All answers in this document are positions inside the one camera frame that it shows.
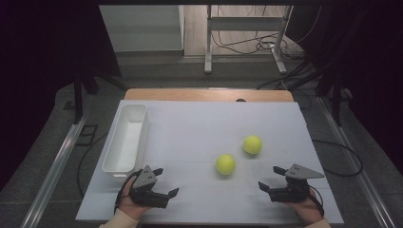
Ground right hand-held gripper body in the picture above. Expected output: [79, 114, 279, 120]
[268, 163, 326, 203]

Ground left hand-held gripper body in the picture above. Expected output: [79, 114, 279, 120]
[127, 164, 171, 210]

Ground yellow tennis ball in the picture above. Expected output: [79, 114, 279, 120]
[215, 153, 237, 177]
[242, 135, 263, 156]

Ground white rectangular plastic bin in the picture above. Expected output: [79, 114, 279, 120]
[101, 104, 150, 184]

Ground person's left hand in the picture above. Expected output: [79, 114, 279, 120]
[117, 177, 154, 221]

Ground person's right hand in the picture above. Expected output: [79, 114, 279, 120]
[284, 188, 325, 226]

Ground white paper sheet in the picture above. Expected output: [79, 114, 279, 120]
[75, 100, 345, 225]

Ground black tripod stand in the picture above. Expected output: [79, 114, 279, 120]
[62, 67, 128, 125]
[284, 60, 354, 127]

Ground white cabinet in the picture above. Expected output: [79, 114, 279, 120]
[98, 4, 185, 53]

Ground left hand-held gripper cable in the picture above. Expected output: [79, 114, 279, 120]
[113, 168, 144, 215]

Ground hand-held gripper cable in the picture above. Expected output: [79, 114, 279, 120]
[304, 185, 326, 219]
[113, 168, 144, 215]

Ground right hand-held gripper cable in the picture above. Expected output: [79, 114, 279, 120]
[304, 185, 326, 219]

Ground aluminium floor rail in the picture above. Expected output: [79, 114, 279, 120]
[20, 113, 90, 228]
[317, 95, 397, 228]

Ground thin black floor cable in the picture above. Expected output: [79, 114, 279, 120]
[76, 132, 109, 200]

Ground black looped floor cable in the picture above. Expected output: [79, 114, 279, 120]
[311, 139, 365, 178]

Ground tangle of black floor cables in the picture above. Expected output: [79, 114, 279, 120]
[211, 29, 306, 61]

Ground white metal stand frame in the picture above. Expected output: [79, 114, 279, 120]
[203, 4, 295, 76]

